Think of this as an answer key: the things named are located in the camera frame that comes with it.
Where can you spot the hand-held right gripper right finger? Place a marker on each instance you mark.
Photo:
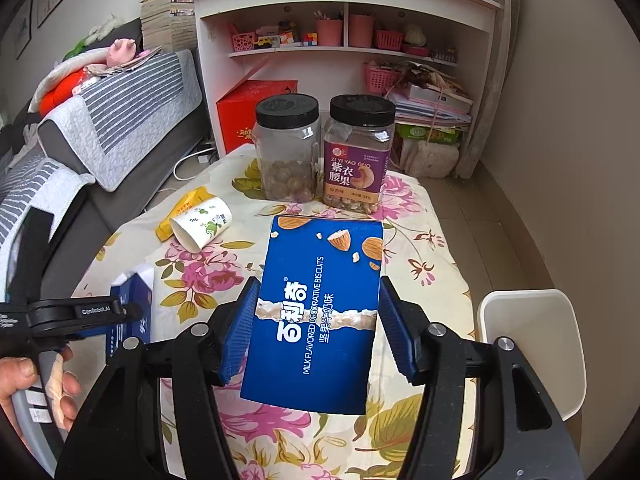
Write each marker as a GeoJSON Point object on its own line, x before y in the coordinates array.
{"type": "Point", "coordinates": [398, 335]}

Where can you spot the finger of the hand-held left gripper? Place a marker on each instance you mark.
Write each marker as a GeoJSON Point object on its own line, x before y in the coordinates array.
{"type": "Point", "coordinates": [75, 315]}

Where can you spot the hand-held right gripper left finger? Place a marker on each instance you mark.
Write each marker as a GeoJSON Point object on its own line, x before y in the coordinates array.
{"type": "Point", "coordinates": [237, 340]}

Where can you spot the blue and white carton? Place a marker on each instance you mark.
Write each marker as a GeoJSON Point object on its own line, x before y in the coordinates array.
{"type": "Point", "coordinates": [136, 287]}

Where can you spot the blue biscuit box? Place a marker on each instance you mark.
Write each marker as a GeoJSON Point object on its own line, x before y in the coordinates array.
{"type": "Point", "coordinates": [310, 270]}

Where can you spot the white waste bin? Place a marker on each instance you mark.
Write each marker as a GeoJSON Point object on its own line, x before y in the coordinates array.
{"type": "Point", "coordinates": [530, 340]}

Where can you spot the person's left hand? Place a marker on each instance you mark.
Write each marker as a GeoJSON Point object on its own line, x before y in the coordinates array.
{"type": "Point", "coordinates": [15, 377]}

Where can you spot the large striped sofa cover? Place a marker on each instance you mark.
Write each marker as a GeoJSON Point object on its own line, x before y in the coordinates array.
{"type": "Point", "coordinates": [30, 185]}

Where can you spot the floral tablecloth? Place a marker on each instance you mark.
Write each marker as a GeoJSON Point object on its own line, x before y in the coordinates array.
{"type": "Point", "coordinates": [425, 240]}

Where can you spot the white paper cup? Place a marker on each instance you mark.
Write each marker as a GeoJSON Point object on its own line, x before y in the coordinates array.
{"type": "Point", "coordinates": [200, 222]}

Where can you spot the yellow snack packet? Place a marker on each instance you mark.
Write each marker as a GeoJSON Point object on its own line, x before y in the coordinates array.
{"type": "Point", "coordinates": [182, 205]}

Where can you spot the red plush toy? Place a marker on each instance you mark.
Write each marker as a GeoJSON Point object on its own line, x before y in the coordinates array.
{"type": "Point", "coordinates": [60, 92]}

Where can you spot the purple label jar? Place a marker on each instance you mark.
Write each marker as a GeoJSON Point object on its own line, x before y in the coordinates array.
{"type": "Point", "coordinates": [355, 170]}

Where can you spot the grey sofa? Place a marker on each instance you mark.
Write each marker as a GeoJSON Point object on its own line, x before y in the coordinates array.
{"type": "Point", "coordinates": [170, 146]}

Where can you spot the small striped sofa cover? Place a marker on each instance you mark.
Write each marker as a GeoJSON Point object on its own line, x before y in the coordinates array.
{"type": "Point", "coordinates": [130, 110]}

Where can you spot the beige cloth bag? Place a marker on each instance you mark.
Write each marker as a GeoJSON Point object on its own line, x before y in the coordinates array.
{"type": "Point", "coordinates": [430, 158]}

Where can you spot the clear jar with black lid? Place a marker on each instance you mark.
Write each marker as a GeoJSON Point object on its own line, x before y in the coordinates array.
{"type": "Point", "coordinates": [285, 160]}

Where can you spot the green tissue pack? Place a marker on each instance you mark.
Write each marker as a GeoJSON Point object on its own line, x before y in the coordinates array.
{"type": "Point", "coordinates": [427, 133]}

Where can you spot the red cardboard box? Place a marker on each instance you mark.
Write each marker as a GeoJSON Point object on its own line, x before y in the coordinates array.
{"type": "Point", "coordinates": [235, 125]}

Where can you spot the pink plush toy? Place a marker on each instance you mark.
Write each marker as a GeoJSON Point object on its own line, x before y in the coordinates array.
{"type": "Point", "coordinates": [122, 51]}

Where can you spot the beige patterned cloth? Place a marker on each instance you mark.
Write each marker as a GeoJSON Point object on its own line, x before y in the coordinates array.
{"type": "Point", "coordinates": [142, 60]}

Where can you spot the pile of books and papers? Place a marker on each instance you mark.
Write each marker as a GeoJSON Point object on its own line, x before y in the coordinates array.
{"type": "Point", "coordinates": [435, 102]}

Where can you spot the beige curtain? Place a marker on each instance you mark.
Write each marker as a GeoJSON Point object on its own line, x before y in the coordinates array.
{"type": "Point", "coordinates": [495, 110]}

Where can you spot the large pink basket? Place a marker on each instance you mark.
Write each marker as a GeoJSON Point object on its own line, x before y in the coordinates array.
{"type": "Point", "coordinates": [380, 79]}

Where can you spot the stack of books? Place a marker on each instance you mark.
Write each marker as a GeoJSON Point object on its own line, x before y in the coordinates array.
{"type": "Point", "coordinates": [165, 20]}

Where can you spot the small pink basket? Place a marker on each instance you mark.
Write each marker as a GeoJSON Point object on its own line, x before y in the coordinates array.
{"type": "Point", "coordinates": [389, 40]}

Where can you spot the pink perforated holder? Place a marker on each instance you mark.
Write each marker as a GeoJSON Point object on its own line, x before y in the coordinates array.
{"type": "Point", "coordinates": [243, 42]}

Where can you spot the yellow toy car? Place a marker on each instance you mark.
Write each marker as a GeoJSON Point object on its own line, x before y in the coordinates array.
{"type": "Point", "coordinates": [266, 43]}

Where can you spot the white bookshelf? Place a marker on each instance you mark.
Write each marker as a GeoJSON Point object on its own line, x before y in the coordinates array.
{"type": "Point", "coordinates": [215, 20]}

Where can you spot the white ornament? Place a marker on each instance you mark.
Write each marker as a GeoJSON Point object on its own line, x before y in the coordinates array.
{"type": "Point", "coordinates": [415, 35]}

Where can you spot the pink cup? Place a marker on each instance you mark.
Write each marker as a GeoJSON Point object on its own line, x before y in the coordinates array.
{"type": "Point", "coordinates": [361, 31]}
{"type": "Point", "coordinates": [328, 34]}

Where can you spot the colourful puzzle cube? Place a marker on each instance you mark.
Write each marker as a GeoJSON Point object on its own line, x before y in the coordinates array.
{"type": "Point", "coordinates": [289, 38]}
{"type": "Point", "coordinates": [310, 40]}

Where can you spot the narrow wall picture frame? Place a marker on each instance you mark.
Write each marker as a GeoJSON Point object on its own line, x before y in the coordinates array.
{"type": "Point", "coordinates": [23, 27]}

